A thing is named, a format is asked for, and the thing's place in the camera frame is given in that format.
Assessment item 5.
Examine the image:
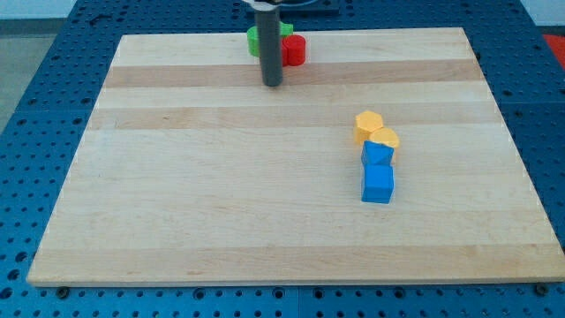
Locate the yellow heart block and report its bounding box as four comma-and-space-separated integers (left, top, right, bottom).
368, 127, 400, 149

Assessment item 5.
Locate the blue triangle block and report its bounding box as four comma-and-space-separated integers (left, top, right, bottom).
361, 140, 395, 166

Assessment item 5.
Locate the yellow hexagon block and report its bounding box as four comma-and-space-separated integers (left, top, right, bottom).
353, 110, 383, 144

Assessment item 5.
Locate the wooden board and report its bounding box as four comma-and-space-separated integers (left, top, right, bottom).
27, 27, 564, 287

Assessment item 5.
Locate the blue cube block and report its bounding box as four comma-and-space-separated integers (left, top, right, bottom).
361, 165, 395, 204

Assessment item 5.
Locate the red cylinder block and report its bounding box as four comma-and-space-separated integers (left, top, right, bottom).
282, 34, 306, 66

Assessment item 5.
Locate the red block behind pointer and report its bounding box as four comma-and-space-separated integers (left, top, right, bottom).
281, 43, 288, 67

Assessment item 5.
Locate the green round block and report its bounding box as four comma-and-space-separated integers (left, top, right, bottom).
246, 26, 260, 57

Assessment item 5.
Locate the green star block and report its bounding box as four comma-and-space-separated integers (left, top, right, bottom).
280, 22, 294, 37

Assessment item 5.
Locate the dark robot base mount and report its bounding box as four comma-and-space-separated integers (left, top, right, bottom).
245, 0, 342, 19

